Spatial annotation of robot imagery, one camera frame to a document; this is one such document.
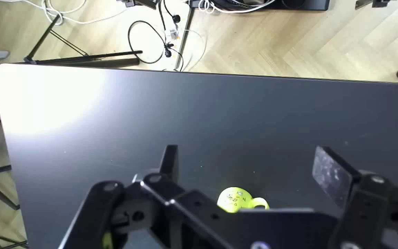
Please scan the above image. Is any black tripod stand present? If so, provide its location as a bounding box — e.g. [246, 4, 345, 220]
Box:
[22, 12, 143, 66]

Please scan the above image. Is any black cable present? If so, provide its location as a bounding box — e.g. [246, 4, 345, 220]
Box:
[125, 0, 185, 66]

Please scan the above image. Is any yellow green mug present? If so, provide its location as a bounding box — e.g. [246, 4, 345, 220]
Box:
[215, 185, 271, 214]

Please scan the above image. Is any black flat box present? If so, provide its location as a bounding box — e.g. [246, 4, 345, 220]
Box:
[217, 0, 331, 12]

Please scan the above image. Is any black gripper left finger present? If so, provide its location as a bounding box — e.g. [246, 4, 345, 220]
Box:
[59, 143, 188, 249]

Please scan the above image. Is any white cable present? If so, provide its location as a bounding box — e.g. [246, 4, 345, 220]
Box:
[20, 0, 131, 26]

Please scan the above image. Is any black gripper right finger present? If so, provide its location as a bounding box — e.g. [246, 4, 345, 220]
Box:
[311, 145, 398, 249]

